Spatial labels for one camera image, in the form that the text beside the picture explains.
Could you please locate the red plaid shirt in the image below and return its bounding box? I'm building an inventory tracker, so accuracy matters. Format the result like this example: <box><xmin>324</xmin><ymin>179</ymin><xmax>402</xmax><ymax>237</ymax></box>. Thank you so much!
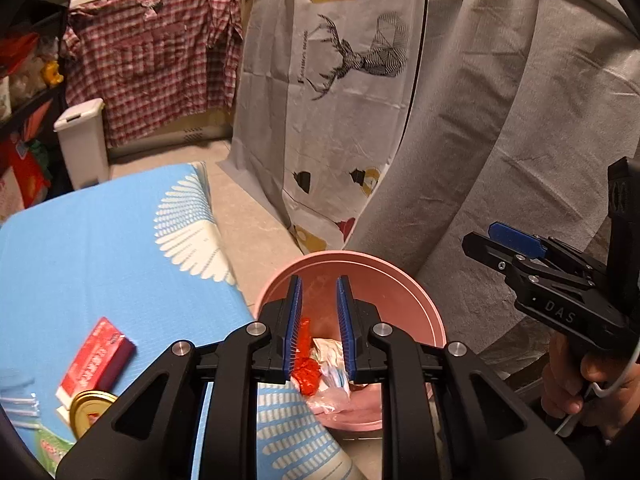
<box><xmin>64</xmin><ymin>0</ymin><xmax>245</xmax><ymax>149</ymax></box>

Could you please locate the white plastic pedal bin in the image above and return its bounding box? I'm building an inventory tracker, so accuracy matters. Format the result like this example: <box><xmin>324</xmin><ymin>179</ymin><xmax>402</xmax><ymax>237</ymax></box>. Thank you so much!
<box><xmin>53</xmin><ymin>98</ymin><xmax>111</xmax><ymax>191</ymax></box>

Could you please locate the grey fabric cover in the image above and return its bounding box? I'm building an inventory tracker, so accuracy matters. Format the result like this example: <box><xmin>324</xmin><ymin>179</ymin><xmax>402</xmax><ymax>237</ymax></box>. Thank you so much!
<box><xmin>345</xmin><ymin>0</ymin><xmax>640</xmax><ymax>378</ymax></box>

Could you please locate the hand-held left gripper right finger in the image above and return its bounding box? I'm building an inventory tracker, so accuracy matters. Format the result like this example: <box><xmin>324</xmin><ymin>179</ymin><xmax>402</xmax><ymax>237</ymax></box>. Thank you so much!
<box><xmin>335</xmin><ymin>274</ymin><xmax>586</xmax><ymax>480</ymax></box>

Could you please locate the black shelf rack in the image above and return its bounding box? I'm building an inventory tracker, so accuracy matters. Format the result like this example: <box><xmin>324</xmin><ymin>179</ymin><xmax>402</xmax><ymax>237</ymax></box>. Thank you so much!
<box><xmin>0</xmin><ymin>0</ymin><xmax>78</xmax><ymax>223</ymax></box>

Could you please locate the white striped packet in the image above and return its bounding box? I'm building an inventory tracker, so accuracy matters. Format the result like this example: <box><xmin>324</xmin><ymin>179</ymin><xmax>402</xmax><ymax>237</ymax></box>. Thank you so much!
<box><xmin>0</xmin><ymin>394</ymin><xmax>42</xmax><ymax>430</ymax></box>

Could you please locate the person's right hand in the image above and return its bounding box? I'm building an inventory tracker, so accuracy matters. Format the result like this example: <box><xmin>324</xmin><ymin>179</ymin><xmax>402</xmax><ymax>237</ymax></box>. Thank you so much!
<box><xmin>542</xmin><ymin>332</ymin><xmax>640</xmax><ymax>443</ymax></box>

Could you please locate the green printed packet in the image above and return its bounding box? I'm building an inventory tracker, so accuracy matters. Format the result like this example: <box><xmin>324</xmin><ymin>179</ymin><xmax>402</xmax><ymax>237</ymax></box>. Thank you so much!
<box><xmin>34</xmin><ymin>426</ymin><xmax>77</xmax><ymax>477</ymax></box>

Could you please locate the red cardboard box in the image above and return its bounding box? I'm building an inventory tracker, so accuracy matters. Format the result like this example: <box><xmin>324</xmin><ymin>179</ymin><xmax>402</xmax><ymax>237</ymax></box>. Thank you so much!
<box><xmin>54</xmin><ymin>316</ymin><xmax>137</xmax><ymax>407</ymax></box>

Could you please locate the white deer print cloth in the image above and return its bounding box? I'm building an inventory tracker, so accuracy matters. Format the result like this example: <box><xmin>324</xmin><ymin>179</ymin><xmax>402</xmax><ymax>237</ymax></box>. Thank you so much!
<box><xmin>216</xmin><ymin>0</ymin><xmax>432</xmax><ymax>256</ymax></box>

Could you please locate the red plastic wrapper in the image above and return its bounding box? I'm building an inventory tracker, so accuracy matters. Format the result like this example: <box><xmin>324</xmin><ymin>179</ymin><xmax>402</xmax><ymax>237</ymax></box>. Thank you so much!
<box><xmin>292</xmin><ymin>315</ymin><xmax>322</xmax><ymax>397</ymax></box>

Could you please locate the pink plastic bin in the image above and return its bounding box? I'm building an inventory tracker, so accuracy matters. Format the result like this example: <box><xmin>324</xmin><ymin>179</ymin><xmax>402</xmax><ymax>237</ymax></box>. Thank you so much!
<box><xmin>254</xmin><ymin>250</ymin><xmax>447</xmax><ymax>433</ymax></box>

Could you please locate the white cable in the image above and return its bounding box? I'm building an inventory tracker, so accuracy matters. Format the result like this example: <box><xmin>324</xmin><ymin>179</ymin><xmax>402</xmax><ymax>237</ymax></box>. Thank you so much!
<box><xmin>554</xmin><ymin>337</ymin><xmax>640</xmax><ymax>436</ymax></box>

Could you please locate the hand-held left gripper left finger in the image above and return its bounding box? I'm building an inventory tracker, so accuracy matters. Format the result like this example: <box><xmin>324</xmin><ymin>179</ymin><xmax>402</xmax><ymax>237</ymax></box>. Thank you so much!
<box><xmin>55</xmin><ymin>274</ymin><xmax>304</xmax><ymax>480</ymax></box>

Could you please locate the gold metal jar lid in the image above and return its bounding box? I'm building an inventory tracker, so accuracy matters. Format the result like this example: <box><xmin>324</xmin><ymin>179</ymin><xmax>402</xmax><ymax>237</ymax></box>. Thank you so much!
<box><xmin>69</xmin><ymin>391</ymin><xmax>119</xmax><ymax>441</ymax></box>

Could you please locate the red printed bag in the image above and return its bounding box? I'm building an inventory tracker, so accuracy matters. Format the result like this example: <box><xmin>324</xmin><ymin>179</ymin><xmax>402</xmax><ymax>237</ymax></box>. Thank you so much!
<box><xmin>10</xmin><ymin>137</ymin><xmax>52</xmax><ymax>207</ymax></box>

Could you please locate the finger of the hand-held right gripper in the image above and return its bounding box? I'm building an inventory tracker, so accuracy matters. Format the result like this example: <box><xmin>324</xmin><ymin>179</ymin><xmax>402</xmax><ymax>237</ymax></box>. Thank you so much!
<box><xmin>487</xmin><ymin>221</ymin><xmax>608</xmax><ymax>286</ymax></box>
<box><xmin>461</xmin><ymin>232</ymin><xmax>526</xmax><ymax>273</ymax></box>

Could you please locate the blue feather print mat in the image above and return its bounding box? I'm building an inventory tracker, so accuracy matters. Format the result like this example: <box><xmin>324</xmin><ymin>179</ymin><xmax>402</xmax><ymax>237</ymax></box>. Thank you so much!
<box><xmin>0</xmin><ymin>161</ymin><xmax>368</xmax><ymax>480</ymax></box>

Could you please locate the white plastic bag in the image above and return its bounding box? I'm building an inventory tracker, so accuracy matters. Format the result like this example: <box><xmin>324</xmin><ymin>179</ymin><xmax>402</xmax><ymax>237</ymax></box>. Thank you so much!
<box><xmin>311</xmin><ymin>337</ymin><xmax>352</xmax><ymax>392</ymax></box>

